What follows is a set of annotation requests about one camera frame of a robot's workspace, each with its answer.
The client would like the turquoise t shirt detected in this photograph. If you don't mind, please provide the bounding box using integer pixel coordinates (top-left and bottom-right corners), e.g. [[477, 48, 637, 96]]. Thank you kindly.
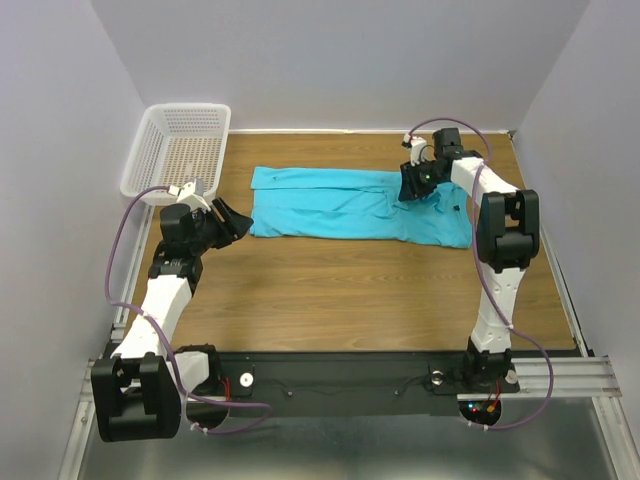
[[250, 166, 472, 249]]

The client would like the white plastic basket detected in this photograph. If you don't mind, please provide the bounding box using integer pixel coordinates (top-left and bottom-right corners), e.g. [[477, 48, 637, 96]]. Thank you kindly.
[[120, 103, 231, 201]]

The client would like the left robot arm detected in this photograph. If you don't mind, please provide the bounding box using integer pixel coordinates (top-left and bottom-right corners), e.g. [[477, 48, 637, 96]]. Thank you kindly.
[[91, 198, 253, 442]]

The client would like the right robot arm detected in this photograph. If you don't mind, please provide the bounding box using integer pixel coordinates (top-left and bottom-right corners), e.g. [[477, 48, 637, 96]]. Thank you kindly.
[[399, 128, 540, 387]]

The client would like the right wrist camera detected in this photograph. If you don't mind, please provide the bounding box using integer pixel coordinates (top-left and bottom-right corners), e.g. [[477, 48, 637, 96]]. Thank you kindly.
[[401, 133, 428, 166]]

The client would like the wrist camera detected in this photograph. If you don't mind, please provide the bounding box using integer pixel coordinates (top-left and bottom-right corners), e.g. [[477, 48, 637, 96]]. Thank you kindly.
[[401, 133, 428, 166], [168, 178, 211, 212]]

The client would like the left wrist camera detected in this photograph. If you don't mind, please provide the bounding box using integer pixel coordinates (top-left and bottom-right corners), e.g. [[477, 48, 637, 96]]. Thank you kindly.
[[168, 178, 211, 212]]

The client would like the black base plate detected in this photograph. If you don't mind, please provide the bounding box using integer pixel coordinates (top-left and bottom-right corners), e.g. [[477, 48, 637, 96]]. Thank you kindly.
[[198, 351, 519, 418]]

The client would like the aluminium frame rail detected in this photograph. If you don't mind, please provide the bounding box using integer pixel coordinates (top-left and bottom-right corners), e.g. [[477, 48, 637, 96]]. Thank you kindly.
[[62, 237, 619, 479]]

